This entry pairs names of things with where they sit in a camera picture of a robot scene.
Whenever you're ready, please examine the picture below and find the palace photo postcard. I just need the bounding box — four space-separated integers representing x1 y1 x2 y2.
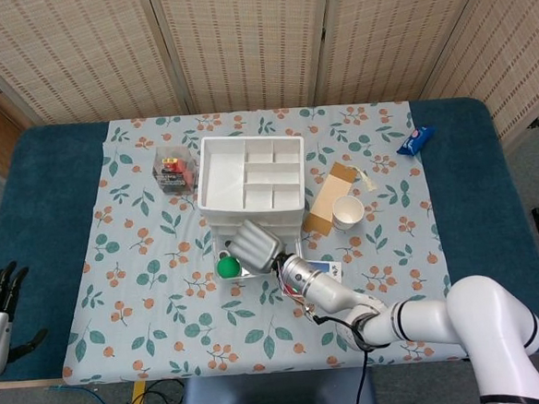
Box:
280 257 346 304

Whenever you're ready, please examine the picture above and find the teal table cover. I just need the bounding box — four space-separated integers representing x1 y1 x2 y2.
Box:
0 89 539 394

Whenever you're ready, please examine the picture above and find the white drawer organizer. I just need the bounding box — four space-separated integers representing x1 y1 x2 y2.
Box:
191 128 313 264

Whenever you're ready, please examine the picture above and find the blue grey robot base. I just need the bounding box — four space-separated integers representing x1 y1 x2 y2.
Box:
176 364 378 404

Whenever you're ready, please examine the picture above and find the leaf and fruit print tablecloth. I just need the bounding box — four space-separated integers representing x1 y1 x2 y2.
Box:
44 95 467 389

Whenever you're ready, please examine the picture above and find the green ball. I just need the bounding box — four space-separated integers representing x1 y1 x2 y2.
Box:
214 254 245 281

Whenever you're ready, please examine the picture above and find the beige tape piece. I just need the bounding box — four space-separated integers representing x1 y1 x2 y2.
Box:
353 166 381 193

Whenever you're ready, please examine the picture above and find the white paper cup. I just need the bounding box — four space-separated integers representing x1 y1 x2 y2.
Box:
330 194 365 234

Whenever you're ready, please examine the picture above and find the clear plastic box with toys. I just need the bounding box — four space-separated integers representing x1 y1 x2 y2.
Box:
153 143 199 198

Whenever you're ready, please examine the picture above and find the black and silver right hand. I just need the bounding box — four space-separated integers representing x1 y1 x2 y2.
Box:
222 217 288 277

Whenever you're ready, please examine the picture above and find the woven folding screen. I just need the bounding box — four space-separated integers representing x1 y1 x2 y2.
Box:
0 0 539 178

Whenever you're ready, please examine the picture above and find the flat tan cardboard box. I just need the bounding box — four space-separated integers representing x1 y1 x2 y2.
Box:
297 159 364 239

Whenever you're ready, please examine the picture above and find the blue snack packet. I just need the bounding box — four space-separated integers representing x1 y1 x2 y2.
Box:
393 125 438 159

